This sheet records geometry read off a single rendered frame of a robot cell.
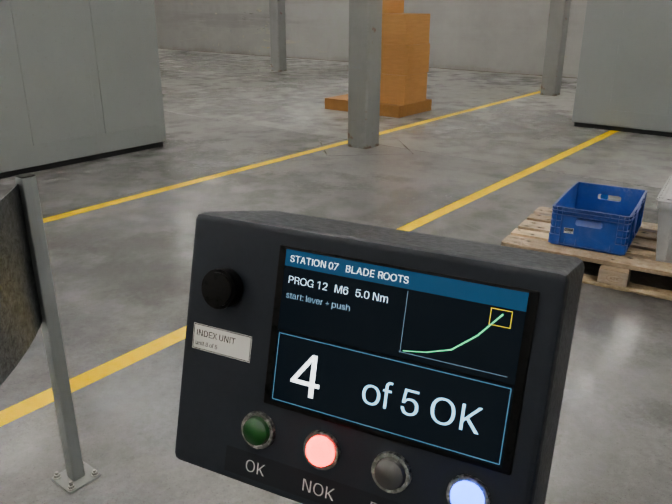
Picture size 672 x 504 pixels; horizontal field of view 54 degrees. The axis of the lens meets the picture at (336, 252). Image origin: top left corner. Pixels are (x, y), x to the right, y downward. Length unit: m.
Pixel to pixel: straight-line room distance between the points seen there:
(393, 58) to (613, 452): 6.87
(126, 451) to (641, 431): 1.76
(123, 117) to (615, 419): 5.25
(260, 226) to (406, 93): 8.21
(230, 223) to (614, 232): 3.34
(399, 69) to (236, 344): 8.24
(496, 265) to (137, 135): 6.46
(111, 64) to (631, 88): 5.45
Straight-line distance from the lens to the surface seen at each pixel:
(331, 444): 0.46
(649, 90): 8.14
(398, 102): 8.66
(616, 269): 3.67
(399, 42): 8.60
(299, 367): 0.45
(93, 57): 6.49
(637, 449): 2.51
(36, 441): 2.54
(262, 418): 0.48
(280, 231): 0.45
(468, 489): 0.43
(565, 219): 3.76
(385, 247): 0.42
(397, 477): 0.44
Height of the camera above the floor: 1.40
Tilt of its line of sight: 21 degrees down
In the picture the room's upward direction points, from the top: straight up
